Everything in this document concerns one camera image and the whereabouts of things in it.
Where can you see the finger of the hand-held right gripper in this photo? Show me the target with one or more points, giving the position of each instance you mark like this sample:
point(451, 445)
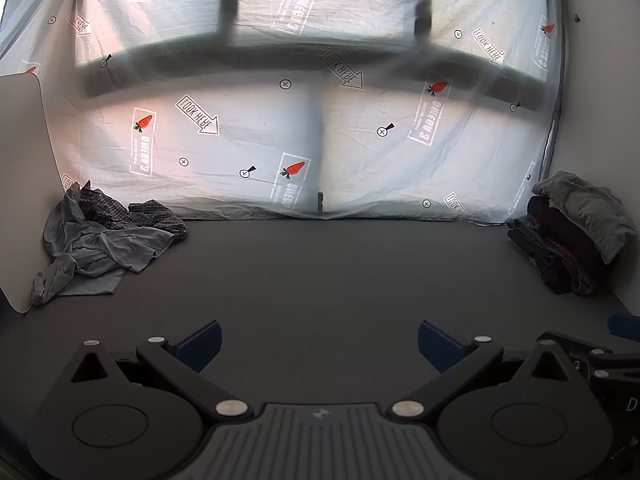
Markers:
point(582, 352)
point(625, 325)

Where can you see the dark plaid shirt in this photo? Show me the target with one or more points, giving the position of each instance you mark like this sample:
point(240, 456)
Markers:
point(150, 215)

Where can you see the light blue shirt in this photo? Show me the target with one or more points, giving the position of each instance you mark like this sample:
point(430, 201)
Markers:
point(85, 255)

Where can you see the dark window frame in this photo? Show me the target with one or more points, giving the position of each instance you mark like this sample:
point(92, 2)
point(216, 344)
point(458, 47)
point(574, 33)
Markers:
point(229, 0)

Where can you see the stack of folded clothes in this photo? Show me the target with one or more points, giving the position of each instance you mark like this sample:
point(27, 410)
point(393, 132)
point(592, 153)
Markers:
point(595, 210)

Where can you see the grey wall conduit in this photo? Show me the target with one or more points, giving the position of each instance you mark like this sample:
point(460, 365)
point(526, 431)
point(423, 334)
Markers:
point(559, 85)

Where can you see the dark folded garment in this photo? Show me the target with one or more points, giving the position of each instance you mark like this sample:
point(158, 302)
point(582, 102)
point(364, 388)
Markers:
point(555, 265)

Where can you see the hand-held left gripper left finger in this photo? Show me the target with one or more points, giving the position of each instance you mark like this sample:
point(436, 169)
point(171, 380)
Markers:
point(200, 347)

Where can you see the black folded garment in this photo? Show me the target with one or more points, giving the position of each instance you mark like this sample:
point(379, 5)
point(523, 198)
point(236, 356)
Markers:
point(555, 225)

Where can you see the white board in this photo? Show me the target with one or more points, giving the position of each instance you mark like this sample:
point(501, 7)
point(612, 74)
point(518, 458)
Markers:
point(20, 185)

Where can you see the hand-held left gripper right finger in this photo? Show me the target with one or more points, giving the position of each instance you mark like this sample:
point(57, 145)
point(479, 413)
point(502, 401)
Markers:
point(439, 347)

